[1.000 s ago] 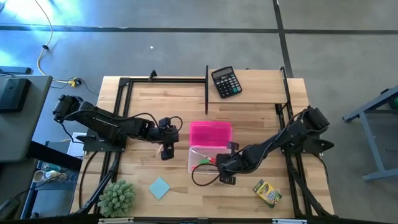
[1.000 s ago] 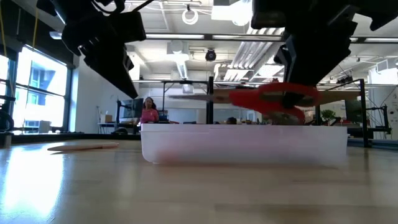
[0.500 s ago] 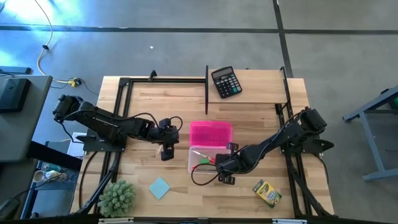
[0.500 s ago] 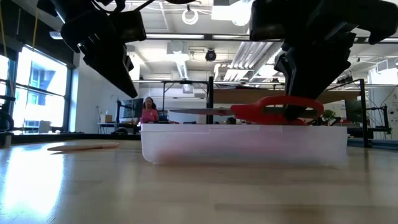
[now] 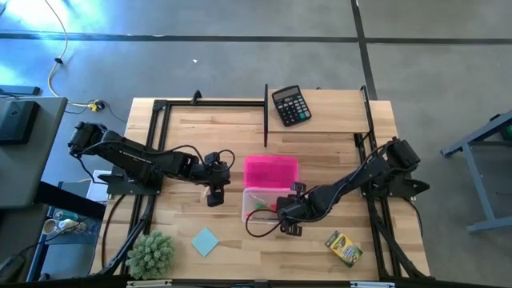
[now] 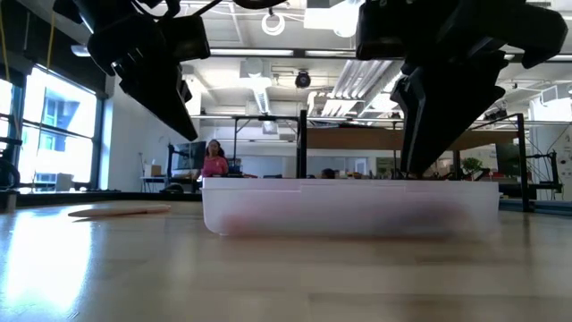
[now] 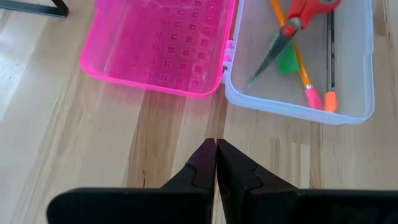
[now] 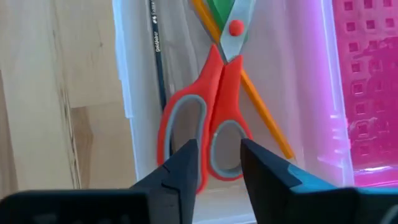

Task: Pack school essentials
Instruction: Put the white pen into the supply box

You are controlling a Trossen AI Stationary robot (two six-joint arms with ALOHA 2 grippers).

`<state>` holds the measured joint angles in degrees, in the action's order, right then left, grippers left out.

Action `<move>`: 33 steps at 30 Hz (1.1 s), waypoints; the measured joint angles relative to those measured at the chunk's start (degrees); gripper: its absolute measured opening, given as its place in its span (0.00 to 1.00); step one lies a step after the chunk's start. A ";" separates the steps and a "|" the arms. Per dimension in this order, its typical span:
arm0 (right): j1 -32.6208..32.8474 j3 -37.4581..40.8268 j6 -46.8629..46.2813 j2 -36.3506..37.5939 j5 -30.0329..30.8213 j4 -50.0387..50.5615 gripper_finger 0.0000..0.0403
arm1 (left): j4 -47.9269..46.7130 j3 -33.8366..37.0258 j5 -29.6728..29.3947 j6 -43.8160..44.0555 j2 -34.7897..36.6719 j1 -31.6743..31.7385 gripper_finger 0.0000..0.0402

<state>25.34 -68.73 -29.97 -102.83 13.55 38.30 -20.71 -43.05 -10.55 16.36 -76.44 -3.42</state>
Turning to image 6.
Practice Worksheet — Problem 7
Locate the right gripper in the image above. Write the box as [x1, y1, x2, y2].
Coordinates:
[356, 0, 569, 177]

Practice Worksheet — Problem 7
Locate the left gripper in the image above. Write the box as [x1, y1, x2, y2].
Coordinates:
[72, 0, 200, 142]

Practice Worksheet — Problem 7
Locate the clear plastic pencil box base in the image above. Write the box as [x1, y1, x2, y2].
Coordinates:
[200, 177, 501, 238]

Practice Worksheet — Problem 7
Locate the potted office plant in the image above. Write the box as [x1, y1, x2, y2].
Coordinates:
[461, 157, 484, 178]

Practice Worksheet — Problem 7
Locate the raised wooden shelf board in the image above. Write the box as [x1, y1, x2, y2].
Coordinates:
[306, 127, 522, 152]

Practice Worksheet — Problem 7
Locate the black metal stand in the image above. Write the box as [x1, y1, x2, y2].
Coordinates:
[525, 149, 564, 200]

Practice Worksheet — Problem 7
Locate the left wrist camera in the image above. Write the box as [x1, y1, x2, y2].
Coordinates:
[158, 14, 212, 63]

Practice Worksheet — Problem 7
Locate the white coiled ceiling cable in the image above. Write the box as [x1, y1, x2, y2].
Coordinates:
[261, 11, 286, 37]

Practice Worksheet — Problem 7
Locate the black left camera cable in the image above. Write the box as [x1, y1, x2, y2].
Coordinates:
[133, 0, 287, 20]

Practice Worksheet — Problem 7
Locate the black aluminium table frame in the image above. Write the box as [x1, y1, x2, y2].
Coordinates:
[0, 109, 572, 225]

